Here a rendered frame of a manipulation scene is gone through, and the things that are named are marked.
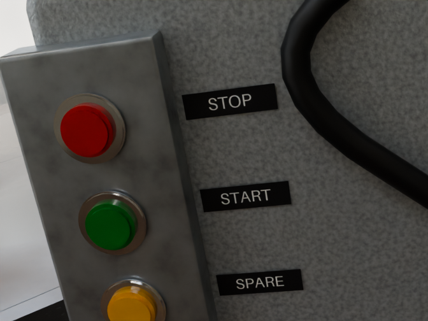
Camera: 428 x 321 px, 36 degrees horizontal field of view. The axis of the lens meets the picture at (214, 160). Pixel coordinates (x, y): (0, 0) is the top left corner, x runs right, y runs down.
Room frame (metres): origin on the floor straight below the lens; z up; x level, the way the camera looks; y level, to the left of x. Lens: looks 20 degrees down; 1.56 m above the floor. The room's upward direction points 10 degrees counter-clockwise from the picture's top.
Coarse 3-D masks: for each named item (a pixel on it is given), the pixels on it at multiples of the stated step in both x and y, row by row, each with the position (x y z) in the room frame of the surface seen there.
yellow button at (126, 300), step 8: (120, 296) 0.31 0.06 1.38; (128, 296) 0.30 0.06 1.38; (136, 296) 0.30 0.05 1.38; (144, 296) 0.30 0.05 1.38; (112, 304) 0.30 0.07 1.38; (120, 304) 0.30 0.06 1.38; (128, 304) 0.30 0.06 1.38; (136, 304) 0.30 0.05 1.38; (144, 304) 0.30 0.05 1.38; (152, 304) 0.30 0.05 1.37; (112, 312) 0.30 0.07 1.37; (120, 312) 0.30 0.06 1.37; (128, 312) 0.30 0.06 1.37; (136, 312) 0.30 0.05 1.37; (144, 312) 0.30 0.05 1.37; (152, 312) 0.30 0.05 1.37; (112, 320) 0.30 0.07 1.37; (120, 320) 0.30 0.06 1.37; (128, 320) 0.30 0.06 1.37; (136, 320) 0.30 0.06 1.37; (144, 320) 0.30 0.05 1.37; (152, 320) 0.30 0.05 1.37
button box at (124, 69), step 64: (0, 64) 0.32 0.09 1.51; (64, 64) 0.31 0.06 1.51; (128, 64) 0.31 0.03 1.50; (128, 128) 0.31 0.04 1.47; (64, 192) 0.31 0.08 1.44; (128, 192) 0.31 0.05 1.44; (192, 192) 0.32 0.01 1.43; (64, 256) 0.32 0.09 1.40; (128, 256) 0.31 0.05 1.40; (192, 256) 0.30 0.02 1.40; (192, 320) 0.30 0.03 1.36
